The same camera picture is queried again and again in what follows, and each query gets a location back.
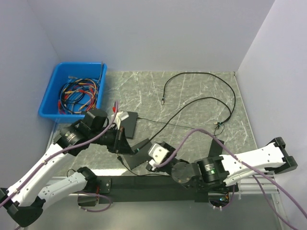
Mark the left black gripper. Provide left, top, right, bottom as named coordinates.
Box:
left=90, top=125, right=134, bottom=155

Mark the long black ethernet cable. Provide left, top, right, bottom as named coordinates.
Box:
left=134, top=97, right=232, bottom=154

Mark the black network switch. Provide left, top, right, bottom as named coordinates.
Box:
left=121, top=112, right=138, bottom=139
left=123, top=142, right=152, bottom=170

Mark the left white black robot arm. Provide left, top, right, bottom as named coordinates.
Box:
left=0, top=108, right=134, bottom=228

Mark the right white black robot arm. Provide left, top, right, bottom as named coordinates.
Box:
left=146, top=137, right=297, bottom=193

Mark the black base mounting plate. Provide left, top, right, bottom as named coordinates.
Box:
left=81, top=175, right=239, bottom=203

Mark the black power adapter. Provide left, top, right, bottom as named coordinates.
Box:
left=208, top=139, right=223, bottom=160

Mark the blue plastic bin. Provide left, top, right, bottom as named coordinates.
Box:
left=38, top=62, right=107, bottom=123

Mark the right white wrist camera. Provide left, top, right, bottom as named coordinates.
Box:
left=148, top=143, right=169, bottom=167

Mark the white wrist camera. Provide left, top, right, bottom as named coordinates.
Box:
left=111, top=111, right=129, bottom=129
left=148, top=143, right=169, bottom=167

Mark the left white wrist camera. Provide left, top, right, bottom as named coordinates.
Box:
left=111, top=111, right=129, bottom=129

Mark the bundle of coloured cables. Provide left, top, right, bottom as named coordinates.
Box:
left=57, top=75, right=101, bottom=115

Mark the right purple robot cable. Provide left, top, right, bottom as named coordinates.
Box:
left=153, top=128, right=300, bottom=230

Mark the aluminium rail frame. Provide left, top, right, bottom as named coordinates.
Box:
left=14, top=69, right=292, bottom=230

